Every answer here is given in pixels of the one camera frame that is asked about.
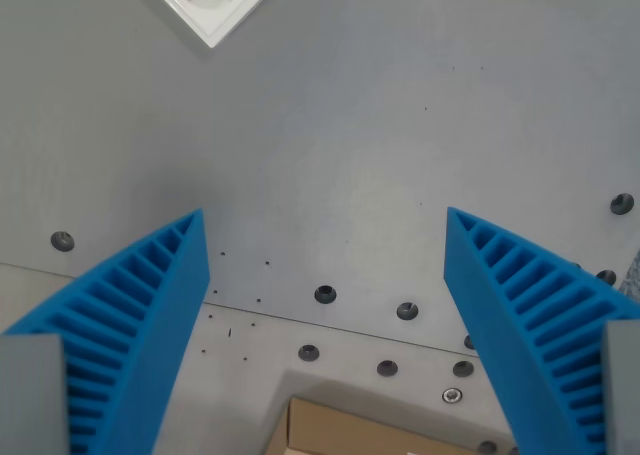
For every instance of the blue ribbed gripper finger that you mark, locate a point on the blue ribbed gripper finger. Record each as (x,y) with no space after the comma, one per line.
(485,295)
(165,315)

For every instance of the silver hex screw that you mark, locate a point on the silver hex screw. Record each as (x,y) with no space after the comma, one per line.
(452,395)

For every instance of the white wall socket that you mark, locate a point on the white wall socket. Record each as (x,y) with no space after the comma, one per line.
(215,10)

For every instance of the grey speckled cloth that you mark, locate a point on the grey speckled cloth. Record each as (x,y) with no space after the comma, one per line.
(633,275)

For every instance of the brown cardboard box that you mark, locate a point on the brown cardboard box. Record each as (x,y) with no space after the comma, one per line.
(360,430)

